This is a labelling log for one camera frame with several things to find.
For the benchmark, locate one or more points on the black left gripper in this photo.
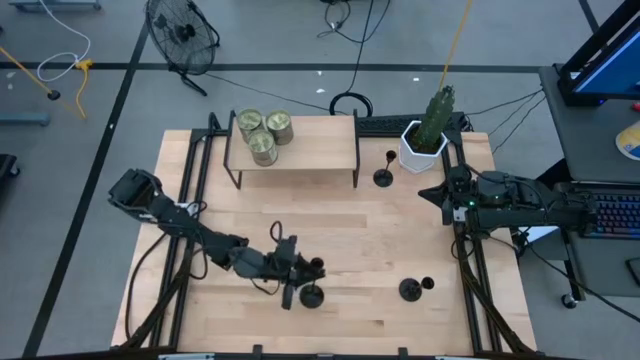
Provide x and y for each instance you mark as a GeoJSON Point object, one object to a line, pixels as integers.
{"type": "Point", "coordinates": [270, 265]}

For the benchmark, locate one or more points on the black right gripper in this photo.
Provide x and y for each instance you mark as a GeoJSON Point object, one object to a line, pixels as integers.
{"type": "Point", "coordinates": [465, 200]}

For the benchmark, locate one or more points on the scented candle tin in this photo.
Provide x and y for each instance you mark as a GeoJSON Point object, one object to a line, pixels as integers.
{"type": "Point", "coordinates": [280, 127]}
{"type": "Point", "coordinates": [249, 120]}
{"type": "Point", "coordinates": [262, 147]}

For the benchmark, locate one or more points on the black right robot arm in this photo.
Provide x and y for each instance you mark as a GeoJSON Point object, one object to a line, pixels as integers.
{"type": "Point", "coordinates": [525, 205]}

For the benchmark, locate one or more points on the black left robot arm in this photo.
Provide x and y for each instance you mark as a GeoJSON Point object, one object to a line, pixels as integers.
{"type": "Point", "coordinates": [175, 215]}

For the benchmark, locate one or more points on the white hexagonal plant pot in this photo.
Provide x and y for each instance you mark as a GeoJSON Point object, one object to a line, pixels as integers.
{"type": "Point", "coordinates": [415, 162]}

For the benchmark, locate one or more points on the black electronics box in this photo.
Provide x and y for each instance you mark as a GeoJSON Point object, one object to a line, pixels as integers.
{"type": "Point", "coordinates": [390, 125]}

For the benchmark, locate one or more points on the white paper sheet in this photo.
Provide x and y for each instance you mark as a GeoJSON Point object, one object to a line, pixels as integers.
{"type": "Point", "coordinates": [542, 234]}

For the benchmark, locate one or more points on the wooden shelf riser black legs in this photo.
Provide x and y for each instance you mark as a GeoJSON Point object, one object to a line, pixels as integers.
{"type": "Point", "coordinates": [320, 145]}

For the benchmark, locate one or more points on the grey desk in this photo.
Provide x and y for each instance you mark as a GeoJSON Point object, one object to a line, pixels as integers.
{"type": "Point", "coordinates": [590, 140]}

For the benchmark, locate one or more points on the black caster wheel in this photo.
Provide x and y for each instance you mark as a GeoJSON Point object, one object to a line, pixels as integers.
{"type": "Point", "coordinates": [569, 301]}

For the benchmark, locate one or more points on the dark keyboard desk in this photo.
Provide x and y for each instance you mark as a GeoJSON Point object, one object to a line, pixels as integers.
{"type": "Point", "coordinates": [600, 265]}

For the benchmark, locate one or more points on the black backlit keyboard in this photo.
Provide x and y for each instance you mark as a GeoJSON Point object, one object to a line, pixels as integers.
{"type": "Point", "coordinates": [622, 215]}

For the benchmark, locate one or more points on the white yellow tub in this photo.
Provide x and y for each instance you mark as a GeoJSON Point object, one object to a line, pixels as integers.
{"type": "Point", "coordinates": [631, 142]}

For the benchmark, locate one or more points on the black flat device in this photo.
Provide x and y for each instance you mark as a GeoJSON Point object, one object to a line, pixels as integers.
{"type": "Point", "coordinates": [635, 272]}

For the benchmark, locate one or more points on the computer monitor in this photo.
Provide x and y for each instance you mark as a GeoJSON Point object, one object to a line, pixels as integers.
{"type": "Point", "coordinates": [610, 65]}

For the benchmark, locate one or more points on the black floor fan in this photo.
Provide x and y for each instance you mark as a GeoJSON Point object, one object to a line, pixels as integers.
{"type": "Point", "coordinates": [186, 32]}

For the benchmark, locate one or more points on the black floor disc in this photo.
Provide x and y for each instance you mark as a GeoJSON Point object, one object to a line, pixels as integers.
{"type": "Point", "coordinates": [54, 94]}

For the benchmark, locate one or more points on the black cart wheel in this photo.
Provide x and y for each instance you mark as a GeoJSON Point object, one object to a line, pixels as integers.
{"type": "Point", "coordinates": [9, 166]}

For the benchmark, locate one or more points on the grey metal floor foot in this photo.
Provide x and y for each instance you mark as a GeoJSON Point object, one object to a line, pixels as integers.
{"type": "Point", "coordinates": [55, 4]}
{"type": "Point", "coordinates": [25, 119]}

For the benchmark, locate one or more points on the black aluminium rig frame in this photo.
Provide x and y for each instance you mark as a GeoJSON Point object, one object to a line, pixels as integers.
{"type": "Point", "coordinates": [202, 134]}

